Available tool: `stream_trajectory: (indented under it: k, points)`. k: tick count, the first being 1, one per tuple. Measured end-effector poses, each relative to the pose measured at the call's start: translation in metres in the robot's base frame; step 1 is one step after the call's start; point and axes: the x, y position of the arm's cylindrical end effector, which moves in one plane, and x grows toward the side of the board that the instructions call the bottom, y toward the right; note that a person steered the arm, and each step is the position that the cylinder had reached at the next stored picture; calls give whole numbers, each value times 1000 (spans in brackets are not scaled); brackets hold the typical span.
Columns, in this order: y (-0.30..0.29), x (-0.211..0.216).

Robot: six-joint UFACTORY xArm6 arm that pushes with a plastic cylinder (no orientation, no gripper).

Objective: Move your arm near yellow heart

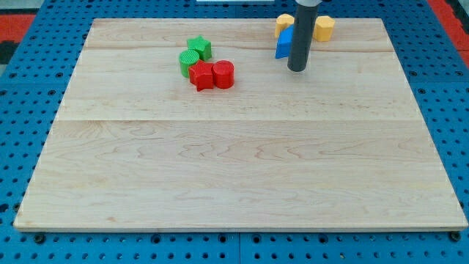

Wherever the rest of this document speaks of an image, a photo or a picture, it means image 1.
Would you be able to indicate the yellow heart block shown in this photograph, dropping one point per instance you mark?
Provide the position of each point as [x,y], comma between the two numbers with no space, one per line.
[282,22]

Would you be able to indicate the red cylinder block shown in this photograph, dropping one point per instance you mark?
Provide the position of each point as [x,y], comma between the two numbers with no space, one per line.
[223,74]

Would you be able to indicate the red star block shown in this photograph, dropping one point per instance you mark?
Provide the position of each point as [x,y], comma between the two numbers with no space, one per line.
[201,75]

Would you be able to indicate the green cylinder block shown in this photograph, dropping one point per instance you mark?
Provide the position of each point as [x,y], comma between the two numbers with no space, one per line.
[187,58]

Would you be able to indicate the green star block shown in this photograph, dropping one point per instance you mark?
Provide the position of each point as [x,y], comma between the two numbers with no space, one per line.
[200,45]

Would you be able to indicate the blue wedge block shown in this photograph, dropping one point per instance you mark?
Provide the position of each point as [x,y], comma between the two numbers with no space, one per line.
[284,42]

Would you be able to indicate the wooden board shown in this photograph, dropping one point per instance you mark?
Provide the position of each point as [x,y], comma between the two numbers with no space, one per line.
[339,147]

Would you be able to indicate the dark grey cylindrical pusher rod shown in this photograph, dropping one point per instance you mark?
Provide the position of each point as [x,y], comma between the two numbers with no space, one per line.
[305,18]

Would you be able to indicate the yellow hexagon block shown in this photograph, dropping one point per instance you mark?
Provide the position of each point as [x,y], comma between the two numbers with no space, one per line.
[323,28]

